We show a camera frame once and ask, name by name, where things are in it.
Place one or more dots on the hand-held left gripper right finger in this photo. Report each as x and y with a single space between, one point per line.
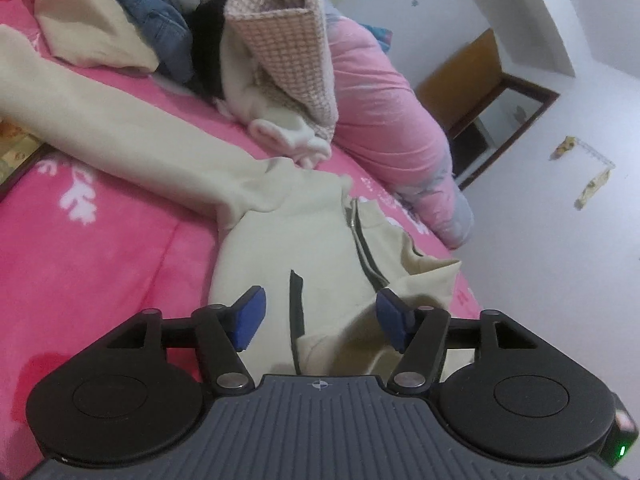
392 317

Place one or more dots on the black garment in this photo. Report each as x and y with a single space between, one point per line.
207 45

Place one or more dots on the wooden door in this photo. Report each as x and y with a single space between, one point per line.
465 75

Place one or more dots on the teal blue cloth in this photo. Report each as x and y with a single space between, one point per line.
377 35

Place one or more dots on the cream zip hoodie black trim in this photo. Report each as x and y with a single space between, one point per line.
310 240

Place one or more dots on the black smartphone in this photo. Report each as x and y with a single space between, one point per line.
12 155

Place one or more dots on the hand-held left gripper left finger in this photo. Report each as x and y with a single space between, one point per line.
250 317

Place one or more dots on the pink rolled quilt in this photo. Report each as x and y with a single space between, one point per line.
380 110

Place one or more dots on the cream sweater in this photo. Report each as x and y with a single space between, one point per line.
80 25

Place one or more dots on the blue jeans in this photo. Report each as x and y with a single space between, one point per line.
155 20

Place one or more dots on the pink floral blanket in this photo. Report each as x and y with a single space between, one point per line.
100 260

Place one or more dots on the wall hook rack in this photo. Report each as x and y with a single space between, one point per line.
592 190

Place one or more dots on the dark wooden door frame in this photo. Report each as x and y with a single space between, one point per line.
540 91

